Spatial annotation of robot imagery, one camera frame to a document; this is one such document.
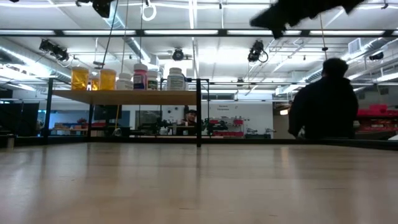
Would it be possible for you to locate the black partition panel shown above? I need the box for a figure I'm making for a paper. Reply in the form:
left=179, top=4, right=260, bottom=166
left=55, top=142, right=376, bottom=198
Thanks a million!
left=0, top=88, right=40, bottom=138

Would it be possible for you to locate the red storage bin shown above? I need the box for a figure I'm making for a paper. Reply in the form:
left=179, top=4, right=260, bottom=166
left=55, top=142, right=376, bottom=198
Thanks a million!
left=369, top=104, right=389, bottom=116
left=359, top=119, right=394, bottom=131

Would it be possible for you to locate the tool rack with red bins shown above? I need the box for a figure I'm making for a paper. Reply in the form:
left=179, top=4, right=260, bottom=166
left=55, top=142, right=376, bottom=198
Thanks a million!
left=203, top=116, right=245, bottom=138

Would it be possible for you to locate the black monitor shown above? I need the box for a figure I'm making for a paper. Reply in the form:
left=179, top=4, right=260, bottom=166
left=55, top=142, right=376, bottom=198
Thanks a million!
left=93, top=105, right=123, bottom=121

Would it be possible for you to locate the round black ceiling light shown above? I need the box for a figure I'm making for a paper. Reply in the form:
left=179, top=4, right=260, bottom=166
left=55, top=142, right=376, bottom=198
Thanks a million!
left=172, top=48, right=185, bottom=62

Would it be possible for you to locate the black ceiling light with cable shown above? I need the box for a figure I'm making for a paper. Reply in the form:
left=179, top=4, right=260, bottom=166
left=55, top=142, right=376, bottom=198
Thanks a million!
left=248, top=39, right=269, bottom=63

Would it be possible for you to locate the wooden shelf black metal frame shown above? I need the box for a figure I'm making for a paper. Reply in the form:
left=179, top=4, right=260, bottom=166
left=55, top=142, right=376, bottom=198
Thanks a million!
left=43, top=77, right=211, bottom=149

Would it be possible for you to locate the workbench with boxes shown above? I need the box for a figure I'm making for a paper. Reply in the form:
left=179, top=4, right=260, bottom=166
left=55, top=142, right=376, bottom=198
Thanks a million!
left=51, top=122, right=91, bottom=137

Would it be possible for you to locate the small white pill bottle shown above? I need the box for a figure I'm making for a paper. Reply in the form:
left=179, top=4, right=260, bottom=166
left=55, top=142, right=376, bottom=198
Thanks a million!
left=116, top=72, right=134, bottom=91

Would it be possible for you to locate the thin hanging cord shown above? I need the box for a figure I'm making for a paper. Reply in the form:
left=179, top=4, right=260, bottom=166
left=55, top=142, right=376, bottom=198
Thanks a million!
left=114, top=0, right=130, bottom=138

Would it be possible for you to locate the white LED light strip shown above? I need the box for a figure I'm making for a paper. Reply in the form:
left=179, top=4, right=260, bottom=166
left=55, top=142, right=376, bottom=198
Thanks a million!
left=144, top=30, right=219, bottom=35
left=62, top=30, right=136, bottom=35
left=0, top=30, right=55, bottom=35
left=310, top=30, right=386, bottom=35
left=227, top=30, right=302, bottom=35

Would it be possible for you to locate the white hanging ring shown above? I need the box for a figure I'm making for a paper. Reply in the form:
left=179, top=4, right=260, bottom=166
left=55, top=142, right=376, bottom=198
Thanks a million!
left=141, top=2, right=158, bottom=22

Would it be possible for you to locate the storage rack with small bins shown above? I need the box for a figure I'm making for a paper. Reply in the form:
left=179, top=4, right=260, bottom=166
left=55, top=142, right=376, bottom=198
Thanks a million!
left=354, top=110, right=398, bottom=141

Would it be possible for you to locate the yellow hanging cord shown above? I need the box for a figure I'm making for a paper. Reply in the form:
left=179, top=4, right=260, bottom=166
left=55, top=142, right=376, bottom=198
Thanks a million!
left=319, top=14, right=327, bottom=60

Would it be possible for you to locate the person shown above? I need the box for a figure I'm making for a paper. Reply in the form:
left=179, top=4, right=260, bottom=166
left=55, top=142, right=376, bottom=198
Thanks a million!
left=183, top=108, right=198, bottom=127
left=288, top=57, right=359, bottom=140

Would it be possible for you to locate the white Trader Joe's melatonin bottle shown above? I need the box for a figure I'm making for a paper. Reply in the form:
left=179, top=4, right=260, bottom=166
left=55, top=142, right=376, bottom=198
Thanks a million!
left=167, top=67, right=187, bottom=91

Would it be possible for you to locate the pink bottle white cap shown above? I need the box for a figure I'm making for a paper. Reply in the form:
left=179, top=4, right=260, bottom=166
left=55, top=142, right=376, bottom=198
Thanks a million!
left=133, top=63, right=149, bottom=91

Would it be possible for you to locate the black overhead frame beam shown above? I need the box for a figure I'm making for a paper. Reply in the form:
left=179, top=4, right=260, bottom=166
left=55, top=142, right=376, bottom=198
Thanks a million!
left=0, top=29, right=398, bottom=38

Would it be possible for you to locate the black hanging cable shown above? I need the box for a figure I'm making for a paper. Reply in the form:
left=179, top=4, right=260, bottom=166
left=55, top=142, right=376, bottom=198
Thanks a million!
left=96, top=0, right=120, bottom=71

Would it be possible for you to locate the white bottle green label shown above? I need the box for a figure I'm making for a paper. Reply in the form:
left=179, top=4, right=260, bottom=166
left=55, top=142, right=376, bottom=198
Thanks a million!
left=146, top=70, right=160, bottom=91

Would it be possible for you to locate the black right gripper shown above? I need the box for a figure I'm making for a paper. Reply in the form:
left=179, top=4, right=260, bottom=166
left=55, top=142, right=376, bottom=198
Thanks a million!
left=250, top=0, right=366, bottom=40

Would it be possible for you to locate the silver ceiling duct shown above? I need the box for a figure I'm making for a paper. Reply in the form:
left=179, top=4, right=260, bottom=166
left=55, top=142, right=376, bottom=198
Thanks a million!
left=306, top=37, right=398, bottom=83
left=123, top=37, right=156, bottom=74

